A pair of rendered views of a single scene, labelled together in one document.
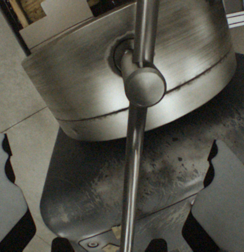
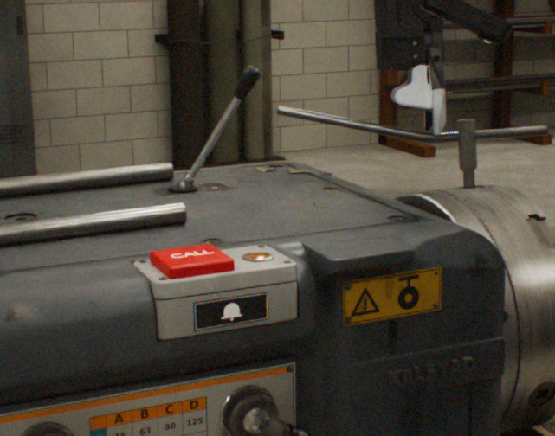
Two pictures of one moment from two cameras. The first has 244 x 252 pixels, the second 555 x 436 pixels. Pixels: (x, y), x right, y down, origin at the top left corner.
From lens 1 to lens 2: 1.40 m
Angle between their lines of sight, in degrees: 85
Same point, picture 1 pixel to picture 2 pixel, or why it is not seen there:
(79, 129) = not seen: hidden behind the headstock
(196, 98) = (444, 201)
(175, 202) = (334, 182)
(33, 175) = not seen: outside the picture
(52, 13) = not seen: hidden behind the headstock
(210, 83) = (459, 208)
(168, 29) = (494, 192)
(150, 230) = (289, 179)
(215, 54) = (485, 215)
